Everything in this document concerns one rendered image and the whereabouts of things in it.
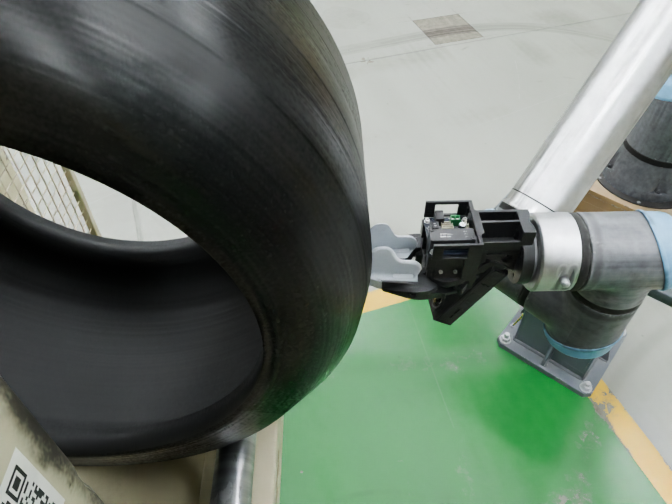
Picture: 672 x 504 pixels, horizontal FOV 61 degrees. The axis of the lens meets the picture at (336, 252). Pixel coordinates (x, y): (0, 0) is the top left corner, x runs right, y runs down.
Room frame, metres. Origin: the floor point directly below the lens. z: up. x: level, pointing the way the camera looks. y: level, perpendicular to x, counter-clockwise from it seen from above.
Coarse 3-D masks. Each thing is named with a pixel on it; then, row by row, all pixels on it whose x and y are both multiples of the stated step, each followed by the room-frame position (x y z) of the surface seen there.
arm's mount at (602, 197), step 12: (600, 180) 1.05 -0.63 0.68; (588, 192) 1.02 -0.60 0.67; (600, 192) 1.01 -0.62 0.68; (612, 192) 1.01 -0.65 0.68; (588, 204) 1.02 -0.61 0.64; (600, 204) 1.00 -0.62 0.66; (612, 204) 0.98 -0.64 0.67; (624, 204) 0.97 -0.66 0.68; (636, 204) 0.97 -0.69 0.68; (648, 204) 0.97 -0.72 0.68; (660, 204) 0.97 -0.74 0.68
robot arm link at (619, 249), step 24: (576, 216) 0.46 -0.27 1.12; (600, 216) 0.46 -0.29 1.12; (624, 216) 0.46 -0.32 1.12; (648, 216) 0.45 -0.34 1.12; (600, 240) 0.42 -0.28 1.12; (624, 240) 0.42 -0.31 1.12; (648, 240) 0.42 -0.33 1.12; (600, 264) 0.41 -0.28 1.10; (624, 264) 0.41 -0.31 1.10; (648, 264) 0.41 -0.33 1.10; (576, 288) 0.40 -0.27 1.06; (600, 288) 0.40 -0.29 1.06; (624, 288) 0.40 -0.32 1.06; (648, 288) 0.41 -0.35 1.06
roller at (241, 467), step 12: (240, 444) 0.29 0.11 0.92; (252, 444) 0.29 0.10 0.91; (216, 456) 0.28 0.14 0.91; (228, 456) 0.27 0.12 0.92; (240, 456) 0.27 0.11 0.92; (252, 456) 0.28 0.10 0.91; (216, 468) 0.26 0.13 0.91; (228, 468) 0.26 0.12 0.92; (240, 468) 0.26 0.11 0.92; (252, 468) 0.27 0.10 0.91; (216, 480) 0.25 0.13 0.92; (228, 480) 0.25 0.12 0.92; (240, 480) 0.25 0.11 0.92; (252, 480) 0.25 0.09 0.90; (216, 492) 0.23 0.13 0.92; (228, 492) 0.23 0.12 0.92; (240, 492) 0.23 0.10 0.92
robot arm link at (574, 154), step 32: (640, 0) 0.74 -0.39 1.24; (640, 32) 0.69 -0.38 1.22; (608, 64) 0.67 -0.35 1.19; (640, 64) 0.65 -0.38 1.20; (576, 96) 0.67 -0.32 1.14; (608, 96) 0.64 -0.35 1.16; (640, 96) 0.63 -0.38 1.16; (576, 128) 0.62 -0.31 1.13; (608, 128) 0.61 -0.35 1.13; (544, 160) 0.61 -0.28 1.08; (576, 160) 0.59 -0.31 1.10; (608, 160) 0.60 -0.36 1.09; (512, 192) 0.60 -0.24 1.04; (544, 192) 0.57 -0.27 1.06; (576, 192) 0.57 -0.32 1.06; (512, 288) 0.49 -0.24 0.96
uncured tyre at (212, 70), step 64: (0, 0) 0.28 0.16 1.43; (64, 0) 0.29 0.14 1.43; (128, 0) 0.30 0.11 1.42; (192, 0) 0.33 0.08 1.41; (256, 0) 0.39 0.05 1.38; (0, 64) 0.26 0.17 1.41; (64, 64) 0.27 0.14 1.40; (128, 64) 0.28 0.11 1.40; (192, 64) 0.29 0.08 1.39; (256, 64) 0.32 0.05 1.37; (320, 64) 0.40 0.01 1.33; (0, 128) 0.25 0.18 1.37; (64, 128) 0.26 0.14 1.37; (128, 128) 0.26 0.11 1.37; (192, 128) 0.27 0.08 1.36; (256, 128) 0.29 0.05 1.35; (320, 128) 0.32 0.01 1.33; (128, 192) 0.25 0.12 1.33; (192, 192) 0.26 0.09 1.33; (256, 192) 0.26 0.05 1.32; (320, 192) 0.29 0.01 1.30; (0, 256) 0.51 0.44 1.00; (64, 256) 0.53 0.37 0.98; (128, 256) 0.53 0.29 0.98; (192, 256) 0.53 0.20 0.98; (256, 256) 0.26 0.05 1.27; (320, 256) 0.27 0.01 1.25; (0, 320) 0.43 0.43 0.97; (64, 320) 0.46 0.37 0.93; (128, 320) 0.47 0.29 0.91; (192, 320) 0.47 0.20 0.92; (256, 320) 0.43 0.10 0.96; (320, 320) 0.26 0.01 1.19; (64, 384) 0.37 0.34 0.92; (128, 384) 0.37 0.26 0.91; (192, 384) 0.37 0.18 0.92; (256, 384) 0.25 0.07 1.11; (64, 448) 0.26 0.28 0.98; (128, 448) 0.25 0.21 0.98; (192, 448) 0.26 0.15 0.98
